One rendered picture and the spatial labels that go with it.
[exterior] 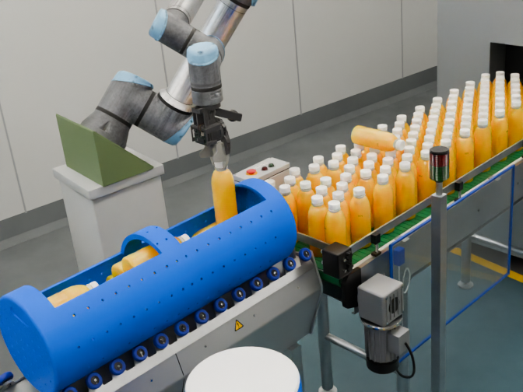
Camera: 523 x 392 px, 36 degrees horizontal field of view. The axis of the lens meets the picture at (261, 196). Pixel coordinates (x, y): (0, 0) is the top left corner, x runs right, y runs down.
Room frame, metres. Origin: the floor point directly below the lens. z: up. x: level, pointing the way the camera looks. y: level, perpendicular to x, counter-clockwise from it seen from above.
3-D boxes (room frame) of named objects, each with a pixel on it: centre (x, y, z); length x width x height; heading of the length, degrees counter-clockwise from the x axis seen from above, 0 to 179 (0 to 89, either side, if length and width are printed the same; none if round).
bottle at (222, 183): (2.25, 0.12, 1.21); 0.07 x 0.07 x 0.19
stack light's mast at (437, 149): (2.33, -0.58, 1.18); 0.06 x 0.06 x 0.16
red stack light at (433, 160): (2.33, -0.58, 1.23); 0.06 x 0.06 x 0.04
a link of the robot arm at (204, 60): (2.24, 0.13, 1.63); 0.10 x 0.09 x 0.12; 174
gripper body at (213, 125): (2.23, 0.13, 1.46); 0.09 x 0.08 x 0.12; 132
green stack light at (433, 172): (2.33, -0.58, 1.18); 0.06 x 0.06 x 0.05
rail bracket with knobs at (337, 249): (2.22, -0.22, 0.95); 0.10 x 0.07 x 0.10; 42
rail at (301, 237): (2.39, -0.11, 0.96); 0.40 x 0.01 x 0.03; 42
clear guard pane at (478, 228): (2.56, -0.70, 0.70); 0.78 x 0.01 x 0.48; 132
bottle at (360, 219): (2.40, -0.33, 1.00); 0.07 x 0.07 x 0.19
